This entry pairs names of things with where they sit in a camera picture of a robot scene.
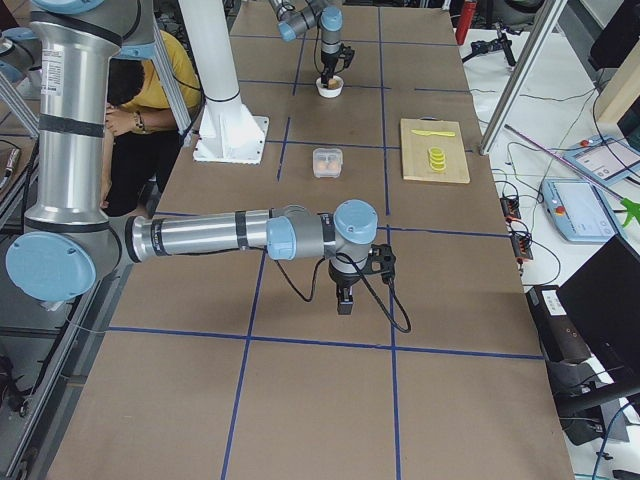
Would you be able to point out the wooden cutting board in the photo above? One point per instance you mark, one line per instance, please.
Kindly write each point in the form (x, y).
(414, 152)

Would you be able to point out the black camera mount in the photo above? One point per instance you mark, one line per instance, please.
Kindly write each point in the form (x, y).
(346, 55)
(381, 261)

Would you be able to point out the near teach pendant tablet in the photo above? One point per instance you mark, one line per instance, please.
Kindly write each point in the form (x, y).
(579, 211)

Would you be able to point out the black tripod stand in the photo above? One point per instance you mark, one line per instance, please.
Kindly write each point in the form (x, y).
(500, 43)

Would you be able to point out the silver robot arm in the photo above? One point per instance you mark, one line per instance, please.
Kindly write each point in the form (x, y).
(69, 244)
(328, 19)

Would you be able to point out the red cylinder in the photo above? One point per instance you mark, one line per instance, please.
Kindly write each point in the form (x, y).
(465, 19)

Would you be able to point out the black computer box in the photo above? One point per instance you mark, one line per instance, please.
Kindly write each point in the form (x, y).
(589, 332)

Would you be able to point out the white bowl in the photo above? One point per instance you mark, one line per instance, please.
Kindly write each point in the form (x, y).
(331, 89)

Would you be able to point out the clear plastic egg box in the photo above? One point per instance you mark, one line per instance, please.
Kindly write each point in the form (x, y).
(328, 154)

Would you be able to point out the far teach pendant tablet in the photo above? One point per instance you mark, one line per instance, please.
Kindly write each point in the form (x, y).
(608, 160)

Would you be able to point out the grabber reach stick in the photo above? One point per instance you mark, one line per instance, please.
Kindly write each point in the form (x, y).
(631, 207)

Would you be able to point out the lemon slices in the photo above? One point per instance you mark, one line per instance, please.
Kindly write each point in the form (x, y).
(437, 159)

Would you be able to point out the teach pendant tablet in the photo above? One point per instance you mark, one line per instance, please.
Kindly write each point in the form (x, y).
(608, 160)
(579, 211)

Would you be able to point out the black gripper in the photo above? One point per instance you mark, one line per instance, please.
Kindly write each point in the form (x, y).
(341, 281)
(329, 58)

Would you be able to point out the yellow plastic knife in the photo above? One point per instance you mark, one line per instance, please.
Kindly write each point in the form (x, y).
(426, 133)

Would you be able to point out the person in yellow shirt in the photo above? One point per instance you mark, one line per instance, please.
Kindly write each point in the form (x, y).
(141, 140)

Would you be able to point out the aluminium frame post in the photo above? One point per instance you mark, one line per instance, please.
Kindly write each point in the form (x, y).
(543, 26)

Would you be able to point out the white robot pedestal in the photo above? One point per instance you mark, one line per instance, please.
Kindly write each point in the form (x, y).
(228, 132)

